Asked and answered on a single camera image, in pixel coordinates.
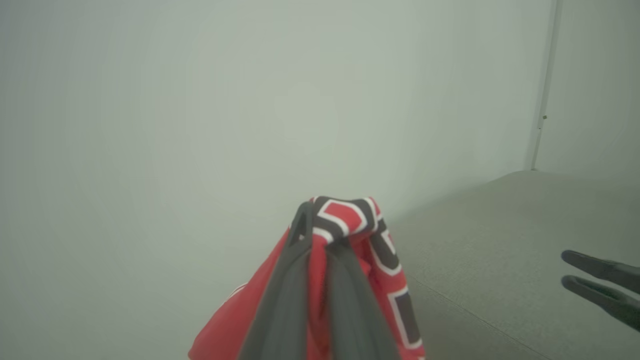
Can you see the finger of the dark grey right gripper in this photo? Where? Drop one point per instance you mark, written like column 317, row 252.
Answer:
column 607, row 270
column 605, row 297

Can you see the red jersey with lettering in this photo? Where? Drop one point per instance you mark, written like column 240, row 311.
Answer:
column 385, row 250

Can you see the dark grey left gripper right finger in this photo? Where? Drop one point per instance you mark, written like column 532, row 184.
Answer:
column 357, row 315

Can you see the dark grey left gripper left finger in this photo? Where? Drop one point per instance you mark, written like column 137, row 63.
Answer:
column 282, row 300

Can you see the grey partition frame post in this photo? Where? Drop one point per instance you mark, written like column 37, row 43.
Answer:
column 545, row 85

